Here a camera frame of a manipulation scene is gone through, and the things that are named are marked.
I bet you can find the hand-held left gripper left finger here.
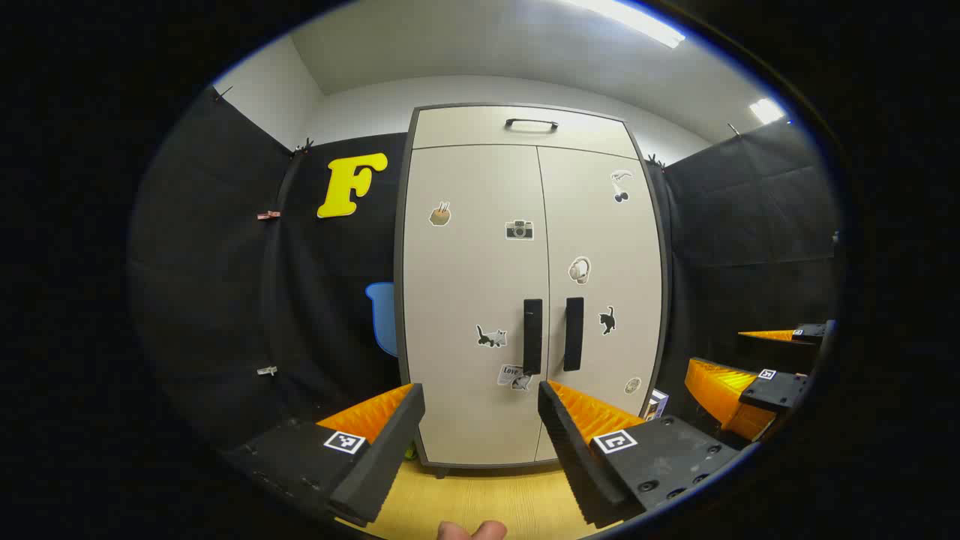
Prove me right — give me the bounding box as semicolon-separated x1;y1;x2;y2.
225;382;426;527

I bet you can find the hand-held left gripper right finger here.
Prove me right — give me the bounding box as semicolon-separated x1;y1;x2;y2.
537;379;760;529

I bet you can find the black door handle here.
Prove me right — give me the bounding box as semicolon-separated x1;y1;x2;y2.
563;297;584;372
523;298;543;376

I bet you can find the white double-door shoe cabinet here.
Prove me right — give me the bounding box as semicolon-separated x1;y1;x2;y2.
394;103;671;479

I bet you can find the white shoe cabinet door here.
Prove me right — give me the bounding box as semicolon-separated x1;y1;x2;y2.
536;146;665;462
403;145;552;467

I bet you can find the white cabinet drawer front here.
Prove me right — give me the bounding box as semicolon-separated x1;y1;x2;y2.
412;106;638;160

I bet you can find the black backdrop cloth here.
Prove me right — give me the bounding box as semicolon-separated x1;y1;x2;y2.
127;86;841;458

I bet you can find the long ceiling light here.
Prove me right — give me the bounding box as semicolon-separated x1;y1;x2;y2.
562;0;686;50

